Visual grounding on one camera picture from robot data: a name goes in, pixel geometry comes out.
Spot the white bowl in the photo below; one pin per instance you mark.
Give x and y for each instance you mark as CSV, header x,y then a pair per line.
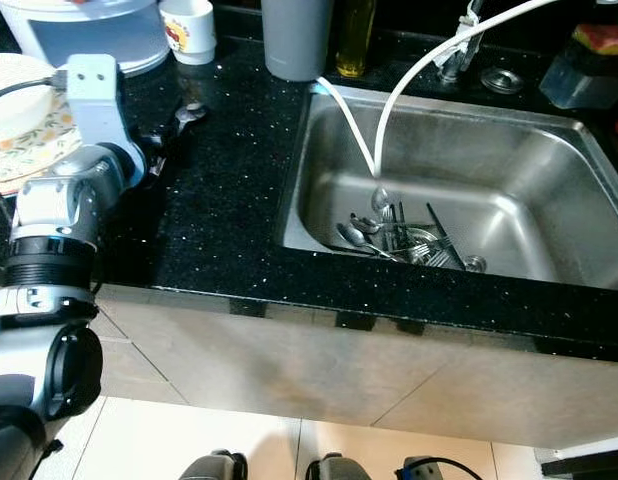
x,y
24,95

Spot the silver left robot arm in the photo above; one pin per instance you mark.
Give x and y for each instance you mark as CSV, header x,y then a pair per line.
x,y
49,350

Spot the white round kitchen appliance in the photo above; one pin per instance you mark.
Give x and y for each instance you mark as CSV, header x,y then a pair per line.
x,y
89,40

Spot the white cartoon print mug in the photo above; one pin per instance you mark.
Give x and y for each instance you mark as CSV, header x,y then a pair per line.
x,y
187,35

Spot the floral print plate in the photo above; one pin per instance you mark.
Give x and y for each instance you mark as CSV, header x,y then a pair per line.
x,y
44,140

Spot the grey tumbler with red button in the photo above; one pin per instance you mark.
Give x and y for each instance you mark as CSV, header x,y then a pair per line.
x,y
297,40

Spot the cream plate red rim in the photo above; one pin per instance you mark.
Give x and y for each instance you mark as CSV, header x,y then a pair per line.
x,y
9,187

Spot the metal spoon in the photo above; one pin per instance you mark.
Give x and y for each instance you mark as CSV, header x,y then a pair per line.
x,y
359,222
349,233
380,200

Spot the olive oil bottle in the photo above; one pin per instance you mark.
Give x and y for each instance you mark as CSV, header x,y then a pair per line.
x,y
355,40

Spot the black knife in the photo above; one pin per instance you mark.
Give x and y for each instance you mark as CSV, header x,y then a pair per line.
x,y
446,236

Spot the beige counter cabinet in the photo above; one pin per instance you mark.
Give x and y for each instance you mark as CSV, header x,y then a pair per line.
x,y
349,370

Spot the chrome faucet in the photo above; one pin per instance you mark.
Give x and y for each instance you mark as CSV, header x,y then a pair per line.
x,y
467,45

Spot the round metal hole cap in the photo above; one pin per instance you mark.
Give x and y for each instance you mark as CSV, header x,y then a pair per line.
x,y
503,81

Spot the stainless steel sink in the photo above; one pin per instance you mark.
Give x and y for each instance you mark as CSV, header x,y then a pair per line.
x,y
519,190

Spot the robot right leg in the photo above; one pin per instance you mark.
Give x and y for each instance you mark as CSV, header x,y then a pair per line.
x,y
339,470

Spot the red yellow sponge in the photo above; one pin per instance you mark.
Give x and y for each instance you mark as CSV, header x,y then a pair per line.
x,y
604,40

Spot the black low unit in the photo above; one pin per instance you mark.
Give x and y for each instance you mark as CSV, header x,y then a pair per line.
x,y
589,470

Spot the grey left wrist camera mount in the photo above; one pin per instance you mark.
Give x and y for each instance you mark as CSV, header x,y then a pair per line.
x,y
94,100

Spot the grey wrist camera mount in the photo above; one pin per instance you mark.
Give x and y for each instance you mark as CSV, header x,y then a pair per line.
x,y
94,100
417,470

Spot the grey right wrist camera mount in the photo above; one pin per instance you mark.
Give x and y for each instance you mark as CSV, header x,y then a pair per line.
x,y
417,470

